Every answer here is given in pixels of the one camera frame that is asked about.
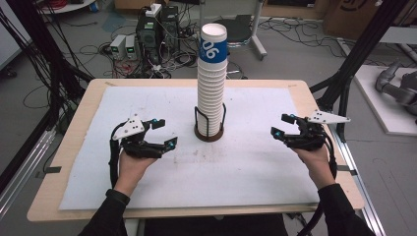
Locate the black wristband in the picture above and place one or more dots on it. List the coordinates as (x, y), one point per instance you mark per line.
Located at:
(117, 196)

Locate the black frame post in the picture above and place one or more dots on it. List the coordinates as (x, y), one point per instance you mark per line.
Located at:
(42, 42)
(360, 49)

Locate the wooden table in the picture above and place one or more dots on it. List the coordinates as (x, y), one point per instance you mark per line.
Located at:
(73, 131)

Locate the black computer tower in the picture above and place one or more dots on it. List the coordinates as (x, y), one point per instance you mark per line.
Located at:
(169, 26)
(149, 39)

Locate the person's right hand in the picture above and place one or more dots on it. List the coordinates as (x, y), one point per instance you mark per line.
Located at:
(318, 167)

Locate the blue tape roll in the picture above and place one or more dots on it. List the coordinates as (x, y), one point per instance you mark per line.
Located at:
(94, 7)

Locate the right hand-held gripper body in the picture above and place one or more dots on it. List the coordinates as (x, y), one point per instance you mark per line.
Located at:
(309, 139)

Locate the grey power supply box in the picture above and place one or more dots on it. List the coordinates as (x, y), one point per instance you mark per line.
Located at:
(131, 47)
(117, 46)

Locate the black tape strip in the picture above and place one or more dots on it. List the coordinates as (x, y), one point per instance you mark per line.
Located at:
(347, 169)

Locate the white floor board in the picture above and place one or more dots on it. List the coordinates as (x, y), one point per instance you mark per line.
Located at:
(377, 108)

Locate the cardboard box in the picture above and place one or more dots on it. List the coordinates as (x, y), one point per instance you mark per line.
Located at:
(350, 18)

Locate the blue banded white paper cup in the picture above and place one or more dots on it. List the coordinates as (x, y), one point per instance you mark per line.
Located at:
(213, 49)

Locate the white metal stand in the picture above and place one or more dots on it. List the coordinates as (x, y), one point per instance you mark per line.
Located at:
(259, 36)

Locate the round white side table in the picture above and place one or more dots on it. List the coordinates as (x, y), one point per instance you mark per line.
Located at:
(70, 6)

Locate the aluminium rail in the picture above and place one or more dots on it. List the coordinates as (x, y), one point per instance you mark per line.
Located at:
(23, 167)
(359, 183)

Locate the white power adapter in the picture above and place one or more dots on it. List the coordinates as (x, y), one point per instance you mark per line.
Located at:
(153, 10)

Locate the person's dark lap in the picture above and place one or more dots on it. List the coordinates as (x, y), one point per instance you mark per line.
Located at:
(216, 226)

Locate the person's left hand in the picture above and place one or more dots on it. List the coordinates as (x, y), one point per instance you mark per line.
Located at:
(129, 172)

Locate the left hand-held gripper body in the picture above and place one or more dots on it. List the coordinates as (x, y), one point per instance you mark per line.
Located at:
(139, 149)

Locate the stack of white paper cups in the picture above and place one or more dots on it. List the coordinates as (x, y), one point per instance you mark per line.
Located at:
(211, 95)

